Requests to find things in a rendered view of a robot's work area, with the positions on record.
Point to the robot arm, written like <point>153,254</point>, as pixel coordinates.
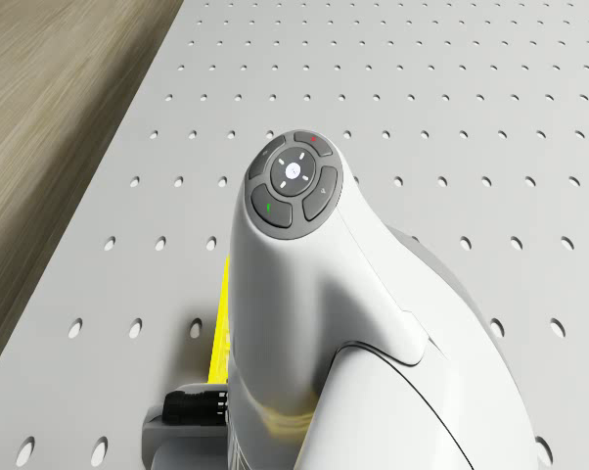
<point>324,303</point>

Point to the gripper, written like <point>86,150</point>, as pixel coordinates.
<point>192,406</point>

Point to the yellow basket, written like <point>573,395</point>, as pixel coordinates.
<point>221,333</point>

